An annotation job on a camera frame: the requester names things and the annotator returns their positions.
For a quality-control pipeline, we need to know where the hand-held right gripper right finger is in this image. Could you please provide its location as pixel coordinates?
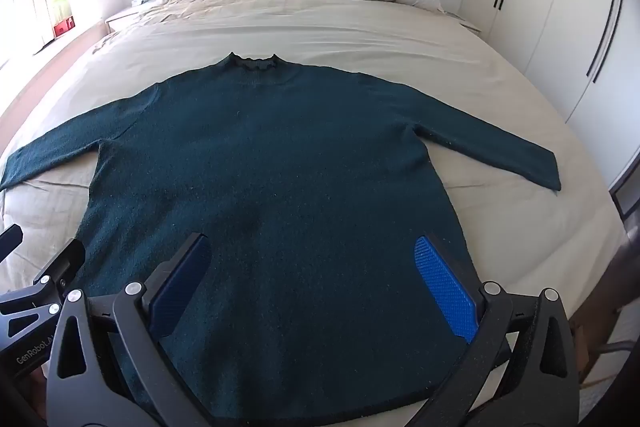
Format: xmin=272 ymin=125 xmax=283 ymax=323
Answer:
xmin=400 ymin=235 xmax=583 ymax=427

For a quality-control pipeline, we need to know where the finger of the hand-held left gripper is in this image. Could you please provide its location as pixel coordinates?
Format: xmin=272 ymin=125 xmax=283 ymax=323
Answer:
xmin=0 ymin=238 xmax=87 ymax=348
xmin=0 ymin=228 xmax=24 ymax=264

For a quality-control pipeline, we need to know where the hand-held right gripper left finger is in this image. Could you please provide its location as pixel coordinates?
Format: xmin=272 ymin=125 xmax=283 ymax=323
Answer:
xmin=46 ymin=233 xmax=221 ymax=427

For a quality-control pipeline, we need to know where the dark teal knit sweater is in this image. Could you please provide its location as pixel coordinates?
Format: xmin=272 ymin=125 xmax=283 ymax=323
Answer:
xmin=0 ymin=52 xmax=561 ymax=425

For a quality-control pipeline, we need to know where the white nightstand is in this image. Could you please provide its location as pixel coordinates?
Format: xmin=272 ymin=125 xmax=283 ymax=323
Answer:
xmin=105 ymin=0 xmax=166 ymax=32

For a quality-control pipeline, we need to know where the bed with beige sheet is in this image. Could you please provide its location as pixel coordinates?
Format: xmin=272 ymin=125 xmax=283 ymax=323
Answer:
xmin=0 ymin=0 xmax=628 ymax=427

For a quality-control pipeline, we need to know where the white wardrobe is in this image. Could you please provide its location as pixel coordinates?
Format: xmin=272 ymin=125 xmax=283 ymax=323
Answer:
xmin=462 ymin=0 xmax=640 ymax=188

